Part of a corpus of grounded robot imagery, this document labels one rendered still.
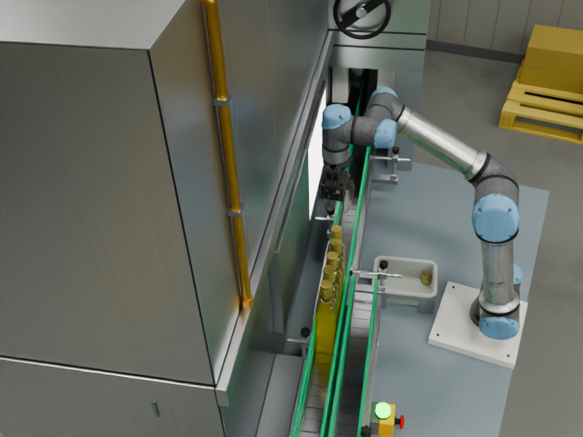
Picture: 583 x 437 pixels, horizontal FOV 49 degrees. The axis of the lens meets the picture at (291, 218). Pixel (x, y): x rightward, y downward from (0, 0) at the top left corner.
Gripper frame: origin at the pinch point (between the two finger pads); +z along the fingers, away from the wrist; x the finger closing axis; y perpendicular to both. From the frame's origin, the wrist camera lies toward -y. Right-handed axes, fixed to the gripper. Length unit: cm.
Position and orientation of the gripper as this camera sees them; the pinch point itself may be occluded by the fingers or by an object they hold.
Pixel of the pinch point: (337, 206)
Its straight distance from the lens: 191.4
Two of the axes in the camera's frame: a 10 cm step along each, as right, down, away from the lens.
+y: -2.7, 6.6, -7.0
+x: 9.6, 1.5, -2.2
